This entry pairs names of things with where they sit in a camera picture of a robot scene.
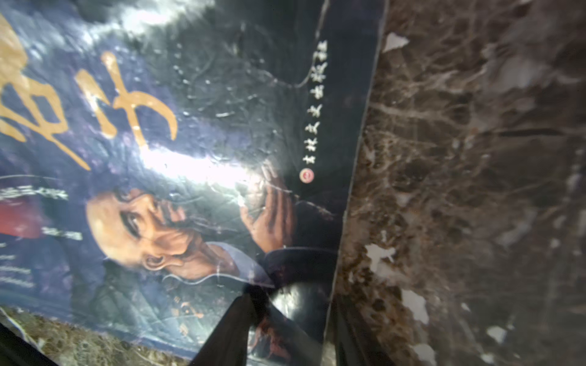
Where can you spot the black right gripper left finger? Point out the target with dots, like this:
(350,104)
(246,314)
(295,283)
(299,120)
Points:
(228,343)

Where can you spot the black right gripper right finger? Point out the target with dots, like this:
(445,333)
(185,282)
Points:
(355,343)

